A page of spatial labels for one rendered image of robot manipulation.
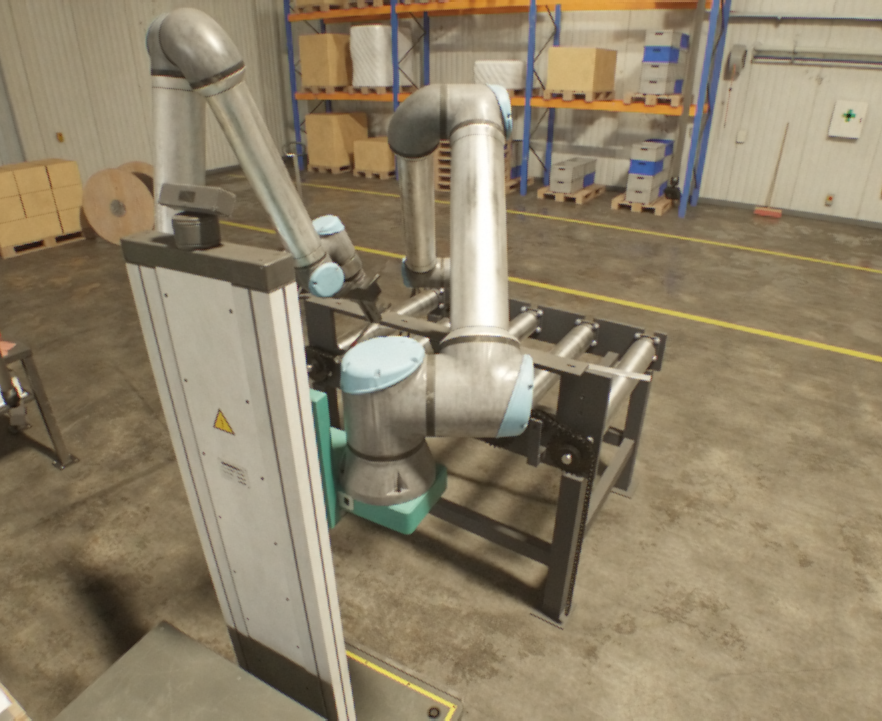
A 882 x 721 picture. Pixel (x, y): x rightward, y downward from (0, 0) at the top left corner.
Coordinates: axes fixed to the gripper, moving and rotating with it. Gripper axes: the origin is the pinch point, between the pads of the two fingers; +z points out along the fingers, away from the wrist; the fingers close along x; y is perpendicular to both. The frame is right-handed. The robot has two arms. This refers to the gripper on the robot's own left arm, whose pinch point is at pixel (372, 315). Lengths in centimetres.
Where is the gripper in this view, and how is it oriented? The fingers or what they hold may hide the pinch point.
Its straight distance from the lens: 172.7
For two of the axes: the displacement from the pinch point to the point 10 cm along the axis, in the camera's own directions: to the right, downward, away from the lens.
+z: 3.3, 6.8, 6.5
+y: 5.2, -7.1, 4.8
